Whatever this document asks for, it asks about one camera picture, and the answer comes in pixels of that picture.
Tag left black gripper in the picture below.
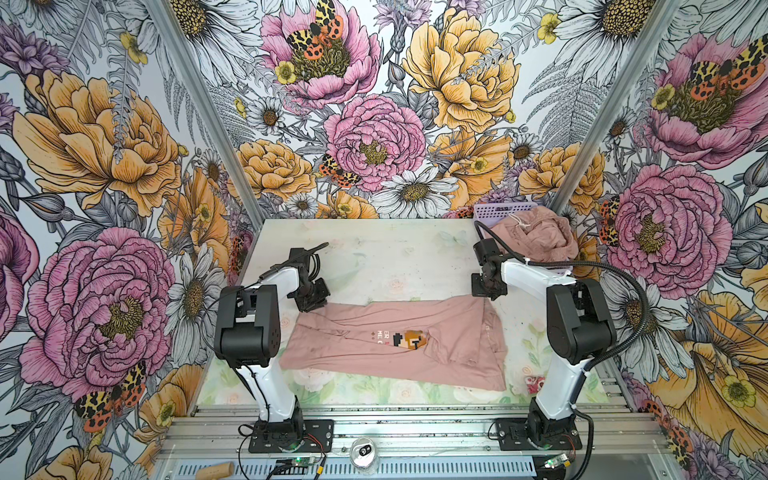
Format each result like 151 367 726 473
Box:
289 278 330 313

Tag pink printed t-shirt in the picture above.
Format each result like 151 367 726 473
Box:
280 295 507 391

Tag lavender plastic laundry basket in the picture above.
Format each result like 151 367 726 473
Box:
474 202 572 282

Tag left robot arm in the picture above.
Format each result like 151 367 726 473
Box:
213 242 330 450

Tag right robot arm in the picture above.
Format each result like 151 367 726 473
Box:
471 238 617 451

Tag pink garment in basket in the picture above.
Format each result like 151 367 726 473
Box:
491 206 579 262

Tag small pink red toy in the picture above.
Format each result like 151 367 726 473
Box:
524 375 545 395

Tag silver drink can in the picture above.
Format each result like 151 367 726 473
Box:
350 437 379 475

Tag wooden block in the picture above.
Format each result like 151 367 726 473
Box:
194 462 235 480

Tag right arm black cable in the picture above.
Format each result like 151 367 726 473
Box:
473 220 652 480

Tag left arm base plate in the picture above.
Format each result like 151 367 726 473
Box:
247 420 335 454

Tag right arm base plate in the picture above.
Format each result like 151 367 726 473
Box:
491 417 583 451

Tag aluminium frame rail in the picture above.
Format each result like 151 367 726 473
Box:
160 404 666 458

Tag white perforated cable duct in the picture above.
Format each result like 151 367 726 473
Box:
173 455 536 480

